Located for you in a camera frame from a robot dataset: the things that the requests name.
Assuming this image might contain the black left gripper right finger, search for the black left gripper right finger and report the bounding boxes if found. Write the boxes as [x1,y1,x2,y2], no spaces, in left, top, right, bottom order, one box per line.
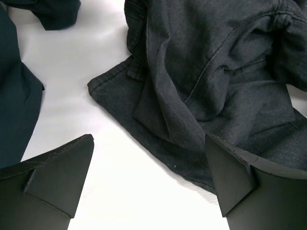
[205,135,307,230]

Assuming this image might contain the dark teal hanging trousers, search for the dark teal hanging trousers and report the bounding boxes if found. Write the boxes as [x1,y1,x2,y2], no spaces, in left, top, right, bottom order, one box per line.
[0,0,81,168]

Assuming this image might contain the black denim trousers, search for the black denim trousers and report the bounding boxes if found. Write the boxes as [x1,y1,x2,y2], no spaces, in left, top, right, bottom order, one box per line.
[88,0,307,192]

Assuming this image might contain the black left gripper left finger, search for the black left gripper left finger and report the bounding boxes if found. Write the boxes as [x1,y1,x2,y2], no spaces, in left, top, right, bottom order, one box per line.
[0,134,94,230]

